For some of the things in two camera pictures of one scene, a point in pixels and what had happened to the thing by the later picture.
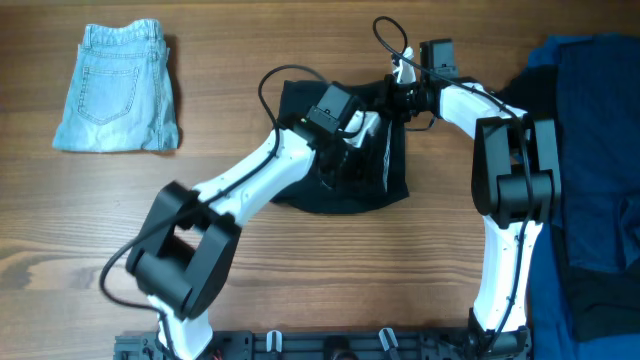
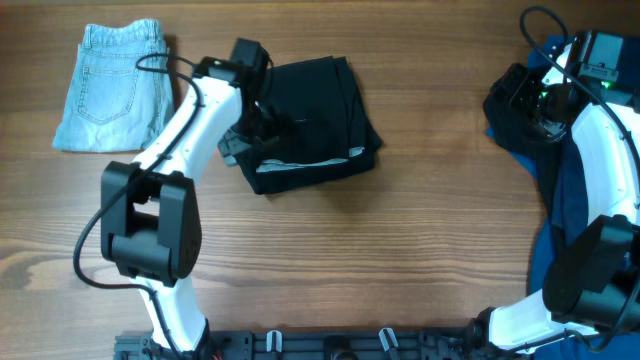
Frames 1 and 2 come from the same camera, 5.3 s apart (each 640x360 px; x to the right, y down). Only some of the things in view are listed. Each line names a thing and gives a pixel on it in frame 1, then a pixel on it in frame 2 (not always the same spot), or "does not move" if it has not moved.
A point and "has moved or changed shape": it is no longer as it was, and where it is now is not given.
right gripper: (387, 104) to (552, 129)
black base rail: (328, 344) does not move
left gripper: (359, 171) to (277, 126)
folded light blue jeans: (122, 96) does not move
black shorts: (360, 161) has moved or changed shape
